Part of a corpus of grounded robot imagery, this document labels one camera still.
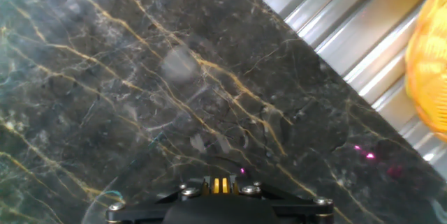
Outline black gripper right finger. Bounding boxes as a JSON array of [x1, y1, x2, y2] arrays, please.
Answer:
[[228, 174, 335, 224]]

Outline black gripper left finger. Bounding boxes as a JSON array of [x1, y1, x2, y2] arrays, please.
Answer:
[[105, 176, 212, 224]]

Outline black marble pattern mat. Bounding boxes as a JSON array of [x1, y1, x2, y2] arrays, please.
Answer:
[[0, 0, 447, 224]]

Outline oval yellow wicker basket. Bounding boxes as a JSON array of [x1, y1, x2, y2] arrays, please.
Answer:
[[404, 0, 447, 144]]

